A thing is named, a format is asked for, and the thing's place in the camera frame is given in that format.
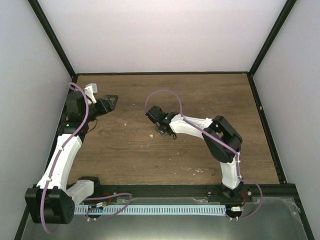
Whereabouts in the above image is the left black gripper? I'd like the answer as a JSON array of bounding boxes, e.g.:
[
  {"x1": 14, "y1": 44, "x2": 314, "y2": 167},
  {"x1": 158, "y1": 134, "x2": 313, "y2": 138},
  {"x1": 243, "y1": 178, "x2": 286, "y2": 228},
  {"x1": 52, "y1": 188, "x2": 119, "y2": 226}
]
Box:
[{"x1": 82, "y1": 95, "x2": 119, "y2": 123}]

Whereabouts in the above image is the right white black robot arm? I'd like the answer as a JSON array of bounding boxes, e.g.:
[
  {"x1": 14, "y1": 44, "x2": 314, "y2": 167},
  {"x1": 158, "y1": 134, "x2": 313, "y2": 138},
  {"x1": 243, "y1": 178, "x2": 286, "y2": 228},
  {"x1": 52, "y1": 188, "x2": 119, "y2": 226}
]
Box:
[{"x1": 145, "y1": 105, "x2": 243, "y2": 202}]

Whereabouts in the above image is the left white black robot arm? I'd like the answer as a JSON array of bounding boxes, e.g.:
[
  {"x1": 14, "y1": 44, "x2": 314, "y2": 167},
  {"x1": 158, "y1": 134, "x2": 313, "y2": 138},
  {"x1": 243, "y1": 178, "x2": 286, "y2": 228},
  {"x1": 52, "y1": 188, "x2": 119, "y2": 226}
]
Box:
[{"x1": 24, "y1": 91, "x2": 119, "y2": 224}]

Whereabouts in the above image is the grey metal front plate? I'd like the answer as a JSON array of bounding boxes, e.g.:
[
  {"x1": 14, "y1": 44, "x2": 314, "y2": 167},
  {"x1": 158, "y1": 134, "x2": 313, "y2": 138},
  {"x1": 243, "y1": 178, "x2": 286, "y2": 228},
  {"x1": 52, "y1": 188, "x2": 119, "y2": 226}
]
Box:
[{"x1": 22, "y1": 197, "x2": 313, "y2": 240}]

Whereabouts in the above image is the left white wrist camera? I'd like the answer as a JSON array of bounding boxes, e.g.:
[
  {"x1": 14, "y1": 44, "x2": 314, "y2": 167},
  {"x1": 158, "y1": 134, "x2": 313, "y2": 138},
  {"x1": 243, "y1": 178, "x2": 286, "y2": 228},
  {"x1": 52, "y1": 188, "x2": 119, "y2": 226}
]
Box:
[{"x1": 84, "y1": 83, "x2": 98, "y2": 105}]

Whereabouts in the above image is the black aluminium frame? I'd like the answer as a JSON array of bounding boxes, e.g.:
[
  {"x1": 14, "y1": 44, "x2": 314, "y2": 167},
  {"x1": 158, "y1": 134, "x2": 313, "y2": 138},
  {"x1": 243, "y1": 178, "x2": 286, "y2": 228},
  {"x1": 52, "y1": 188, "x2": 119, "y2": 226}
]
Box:
[{"x1": 13, "y1": 0, "x2": 316, "y2": 240}]

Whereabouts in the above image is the light blue slotted cable duct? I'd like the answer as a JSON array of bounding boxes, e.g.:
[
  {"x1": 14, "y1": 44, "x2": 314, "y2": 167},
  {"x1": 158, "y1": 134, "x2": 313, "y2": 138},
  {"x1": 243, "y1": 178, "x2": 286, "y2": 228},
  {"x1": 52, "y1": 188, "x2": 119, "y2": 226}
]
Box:
[{"x1": 74, "y1": 205, "x2": 226, "y2": 216}]

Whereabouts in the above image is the black front mounting rail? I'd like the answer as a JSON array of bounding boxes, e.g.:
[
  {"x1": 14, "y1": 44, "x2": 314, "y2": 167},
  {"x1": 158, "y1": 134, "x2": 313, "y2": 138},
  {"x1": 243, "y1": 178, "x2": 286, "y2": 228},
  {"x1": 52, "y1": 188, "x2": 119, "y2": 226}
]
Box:
[{"x1": 74, "y1": 183, "x2": 298, "y2": 205}]

